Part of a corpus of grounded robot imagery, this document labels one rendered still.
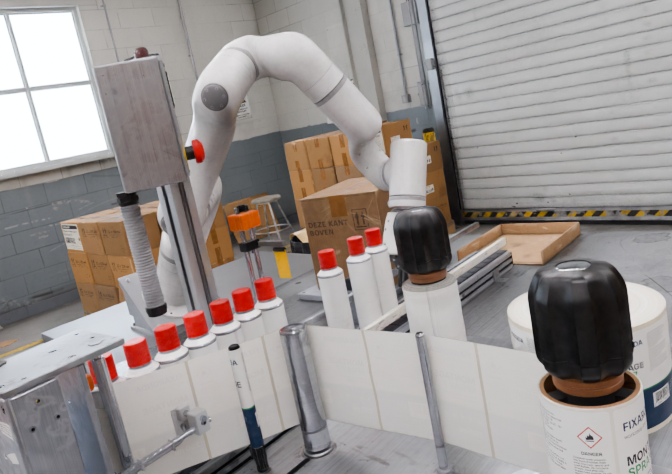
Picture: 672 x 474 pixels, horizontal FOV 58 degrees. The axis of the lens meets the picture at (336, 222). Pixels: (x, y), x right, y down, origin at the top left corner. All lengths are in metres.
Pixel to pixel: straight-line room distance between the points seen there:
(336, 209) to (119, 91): 0.85
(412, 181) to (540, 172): 4.23
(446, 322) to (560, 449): 0.38
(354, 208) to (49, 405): 1.09
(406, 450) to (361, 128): 0.70
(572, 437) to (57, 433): 0.50
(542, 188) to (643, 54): 1.34
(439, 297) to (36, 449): 0.55
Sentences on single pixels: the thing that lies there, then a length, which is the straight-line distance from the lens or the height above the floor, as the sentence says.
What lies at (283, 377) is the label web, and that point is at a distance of 0.89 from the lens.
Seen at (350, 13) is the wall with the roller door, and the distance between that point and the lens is 6.77.
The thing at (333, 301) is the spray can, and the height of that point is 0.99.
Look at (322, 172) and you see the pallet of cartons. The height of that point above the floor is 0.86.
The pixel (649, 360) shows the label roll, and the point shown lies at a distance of 0.86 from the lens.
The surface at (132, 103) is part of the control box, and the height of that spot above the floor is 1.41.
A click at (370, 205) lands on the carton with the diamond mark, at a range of 1.61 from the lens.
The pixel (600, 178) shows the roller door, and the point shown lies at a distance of 5.35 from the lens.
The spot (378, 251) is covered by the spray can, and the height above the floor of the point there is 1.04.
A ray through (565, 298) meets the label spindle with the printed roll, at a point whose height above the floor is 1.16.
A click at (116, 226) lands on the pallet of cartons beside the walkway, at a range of 4.40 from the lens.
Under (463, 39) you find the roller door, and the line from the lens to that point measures 5.79.
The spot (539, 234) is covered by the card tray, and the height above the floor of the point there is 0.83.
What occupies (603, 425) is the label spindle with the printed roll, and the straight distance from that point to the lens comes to 0.58.
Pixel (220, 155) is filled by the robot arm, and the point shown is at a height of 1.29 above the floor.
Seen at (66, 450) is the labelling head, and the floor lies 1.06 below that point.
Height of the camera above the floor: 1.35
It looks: 10 degrees down
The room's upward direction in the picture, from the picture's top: 11 degrees counter-clockwise
